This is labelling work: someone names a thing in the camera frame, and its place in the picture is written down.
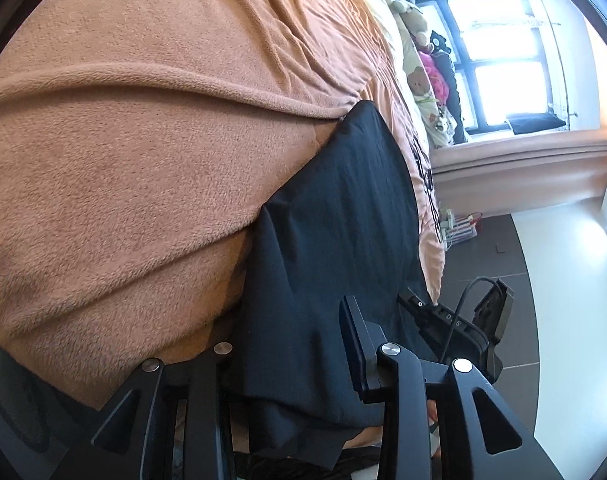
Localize hanging dark garment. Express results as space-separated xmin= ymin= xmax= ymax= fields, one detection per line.
xmin=506 ymin=112 xmax=564 ymax=136

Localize person's grey patterned trousers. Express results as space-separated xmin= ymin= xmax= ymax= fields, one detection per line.
xmin=0 ymin=332 xmax=104 ymax=480

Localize white plush toy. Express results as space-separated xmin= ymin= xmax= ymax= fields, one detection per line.
xmin=391 ymin=0 xmax=431 ymax=46

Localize bear print bedding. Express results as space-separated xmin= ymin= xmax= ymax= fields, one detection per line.
xmin=401 ymin=35 xmax=457 ymax=148

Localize black framed window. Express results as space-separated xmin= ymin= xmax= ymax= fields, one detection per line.
xmin=408 ymin=0 xmax=559 ymax=136

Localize orange fleece blanket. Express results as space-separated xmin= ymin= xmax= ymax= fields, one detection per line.
xmin=0 ymin=0 xmax=447 ymax=411

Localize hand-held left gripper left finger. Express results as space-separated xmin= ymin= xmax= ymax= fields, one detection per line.
xmin=58 ymin=341 xmax=235 ymax=480

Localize dark grey plush toy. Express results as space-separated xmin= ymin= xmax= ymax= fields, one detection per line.
xmin=441 ymin=52 xmax=469 ymax=143

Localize cream duvet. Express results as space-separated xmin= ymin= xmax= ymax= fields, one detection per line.
xmin=366 ymin=0 xmax=424 ymax=126

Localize black plush toy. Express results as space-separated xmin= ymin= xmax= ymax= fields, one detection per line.
xmin=428 ymin=30 xmax=451 ymax=56

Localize pink curtain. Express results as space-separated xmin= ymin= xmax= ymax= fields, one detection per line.
xmin=428 ymin=127 xmax=607 ymax=216

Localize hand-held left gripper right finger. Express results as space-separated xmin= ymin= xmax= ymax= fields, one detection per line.
xmin=339 ymin=295 xmax=564 ymax=480

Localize black pants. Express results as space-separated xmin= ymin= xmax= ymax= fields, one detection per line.
xmin=228 ymin=100 xmax=441 ymax=471

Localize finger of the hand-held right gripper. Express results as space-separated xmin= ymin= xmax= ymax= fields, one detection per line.
xmin=397 ymin=287 xmax=434 ymax=323

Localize pink plush toy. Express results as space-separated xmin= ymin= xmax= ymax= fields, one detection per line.
xmin=418 ymin=47 xmax=449 ymax=98

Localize right hand-held gripper cable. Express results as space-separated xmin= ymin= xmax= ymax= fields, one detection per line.
xmin=438 ymin=276 xmax=497 ymax=363

